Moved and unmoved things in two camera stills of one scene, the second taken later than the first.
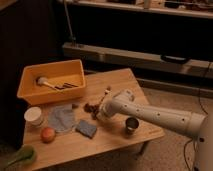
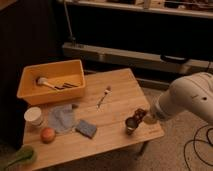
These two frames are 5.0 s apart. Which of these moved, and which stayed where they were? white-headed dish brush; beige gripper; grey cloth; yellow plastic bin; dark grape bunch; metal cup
Moved: dark grape bunch; beige gripper
Stayed: white-headed dish brush; yellow plastic bin; metal cup; grey cloth
